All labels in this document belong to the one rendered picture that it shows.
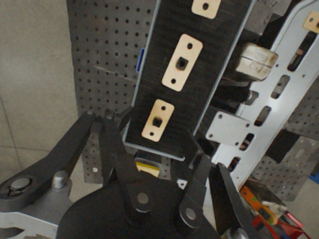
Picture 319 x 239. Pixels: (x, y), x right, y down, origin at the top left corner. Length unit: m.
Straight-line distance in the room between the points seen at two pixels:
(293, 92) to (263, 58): 0.22
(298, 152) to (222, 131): 0.35
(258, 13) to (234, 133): 0.26
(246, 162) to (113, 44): 0.80
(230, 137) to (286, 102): 0.27
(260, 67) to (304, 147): 0.36
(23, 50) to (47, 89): 0.42
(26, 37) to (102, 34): 1.30
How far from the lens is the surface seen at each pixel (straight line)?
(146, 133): 0.24
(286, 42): 0.53
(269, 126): 0.56
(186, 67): 0.23
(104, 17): 0.79
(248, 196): 0.69
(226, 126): 0.34
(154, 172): 0.30
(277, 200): 0.72
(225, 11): 0.27
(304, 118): 1.13
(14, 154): 2.61
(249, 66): 0.37
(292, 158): 0.64
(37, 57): 1.92
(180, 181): 0.47
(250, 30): 0.36
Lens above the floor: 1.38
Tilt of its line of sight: 72 degrees down
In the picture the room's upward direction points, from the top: 179 degrees counter-clockwise
